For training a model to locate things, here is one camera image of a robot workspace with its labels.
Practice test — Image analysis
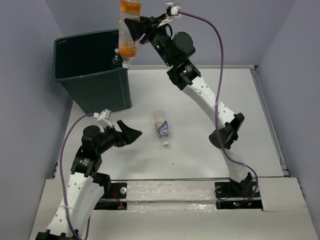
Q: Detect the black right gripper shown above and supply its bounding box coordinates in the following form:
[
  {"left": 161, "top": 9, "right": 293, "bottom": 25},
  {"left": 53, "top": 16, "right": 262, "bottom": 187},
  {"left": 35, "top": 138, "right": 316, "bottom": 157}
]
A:
[{"left": 123, "top": 13, "right": 175, "bottom": 68}]

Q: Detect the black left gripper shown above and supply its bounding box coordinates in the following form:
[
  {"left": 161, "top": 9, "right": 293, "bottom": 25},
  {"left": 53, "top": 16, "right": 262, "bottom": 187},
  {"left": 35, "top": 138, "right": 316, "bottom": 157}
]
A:
[{"left": 96, "top": 119, "right": 142, "bottom": 154}]

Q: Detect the large orange label bottle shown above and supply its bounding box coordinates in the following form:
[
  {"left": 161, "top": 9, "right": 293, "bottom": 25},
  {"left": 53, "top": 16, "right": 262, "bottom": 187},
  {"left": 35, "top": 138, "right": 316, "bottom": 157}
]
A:
[{"left": 118, "top": 0, "right": 141, "bottom": 69}]

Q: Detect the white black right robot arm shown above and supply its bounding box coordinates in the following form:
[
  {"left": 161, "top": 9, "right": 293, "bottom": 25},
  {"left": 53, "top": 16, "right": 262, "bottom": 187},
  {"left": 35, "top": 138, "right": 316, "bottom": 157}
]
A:
[{"left": 124, "top": 14, "right": 253, "bottom": 198}]

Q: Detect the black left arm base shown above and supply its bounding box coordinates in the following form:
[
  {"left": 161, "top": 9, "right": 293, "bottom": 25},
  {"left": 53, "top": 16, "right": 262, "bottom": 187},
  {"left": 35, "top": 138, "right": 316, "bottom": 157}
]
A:
[{"left": 94, "top": 182, "right": 128, "bottom": 211}]

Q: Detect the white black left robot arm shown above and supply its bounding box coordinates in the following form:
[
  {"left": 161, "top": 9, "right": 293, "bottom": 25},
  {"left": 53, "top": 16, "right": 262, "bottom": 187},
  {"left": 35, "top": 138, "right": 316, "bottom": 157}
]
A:
[{"left": 36, "top": 120, "right": 142, "bottom": 240}]

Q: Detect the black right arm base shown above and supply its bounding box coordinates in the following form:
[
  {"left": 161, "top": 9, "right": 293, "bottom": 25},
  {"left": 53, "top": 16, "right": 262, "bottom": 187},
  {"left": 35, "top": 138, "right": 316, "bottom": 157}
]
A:
[{"left": 213, "top": 173, "right": 263, "bottom": 210}]

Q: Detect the dark green plastic bin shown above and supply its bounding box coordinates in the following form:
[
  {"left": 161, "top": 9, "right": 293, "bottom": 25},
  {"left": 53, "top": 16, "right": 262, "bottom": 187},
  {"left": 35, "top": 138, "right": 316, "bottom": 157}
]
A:
[{"left": 53, "top": 29, "right": 132, "bottom": 114}]

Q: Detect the clear bottle white blue label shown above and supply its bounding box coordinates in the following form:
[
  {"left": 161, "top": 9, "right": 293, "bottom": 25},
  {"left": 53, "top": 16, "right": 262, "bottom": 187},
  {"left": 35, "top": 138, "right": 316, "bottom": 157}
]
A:
[{"left": 153, "top": 110, "right": 170, "bottom": 147}]

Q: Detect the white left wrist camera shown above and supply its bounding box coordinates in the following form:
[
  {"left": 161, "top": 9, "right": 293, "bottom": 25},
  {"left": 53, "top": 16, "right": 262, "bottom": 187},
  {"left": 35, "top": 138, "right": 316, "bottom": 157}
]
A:
[{"left": 93, "top": 109, "right": 113, "bottom": 129}]

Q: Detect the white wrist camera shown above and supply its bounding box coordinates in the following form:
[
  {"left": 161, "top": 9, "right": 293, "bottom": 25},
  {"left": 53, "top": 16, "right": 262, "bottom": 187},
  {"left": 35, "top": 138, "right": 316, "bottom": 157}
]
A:
[
  {"left": 158, "top": 1, "right": 181, "bottom": 27},
  {"left": 93, "top": 109, "right": 113, "bottom": 129}
]

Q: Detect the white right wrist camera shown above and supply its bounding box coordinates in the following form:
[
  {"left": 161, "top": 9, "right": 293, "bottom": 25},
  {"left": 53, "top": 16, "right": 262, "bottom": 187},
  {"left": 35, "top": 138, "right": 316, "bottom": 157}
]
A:
[{"left": 158, "top": 1, "right": 181, "bottom": 27}]

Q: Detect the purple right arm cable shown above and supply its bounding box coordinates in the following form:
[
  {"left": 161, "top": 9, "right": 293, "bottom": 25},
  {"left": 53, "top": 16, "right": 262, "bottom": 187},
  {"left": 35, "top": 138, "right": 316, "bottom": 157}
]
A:
[{"left": 178, "top": 11, "right": 260, "bottom": 208}]

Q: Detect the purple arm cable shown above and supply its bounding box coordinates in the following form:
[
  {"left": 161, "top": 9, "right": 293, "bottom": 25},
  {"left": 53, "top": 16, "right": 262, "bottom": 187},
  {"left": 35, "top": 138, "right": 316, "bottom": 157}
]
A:
[
  {"left": 178, "top": 11, "right": 260, "bottom": 208},
  {"left": 59, "top": 112, "right": 101, "bottom": 240}
]

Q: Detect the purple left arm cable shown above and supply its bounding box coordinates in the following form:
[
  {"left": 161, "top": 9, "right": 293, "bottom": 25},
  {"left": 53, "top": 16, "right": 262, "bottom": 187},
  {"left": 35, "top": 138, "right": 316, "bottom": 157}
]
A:
[{"left": 59, "top": 112, "right": 101, "bottom": 240}]

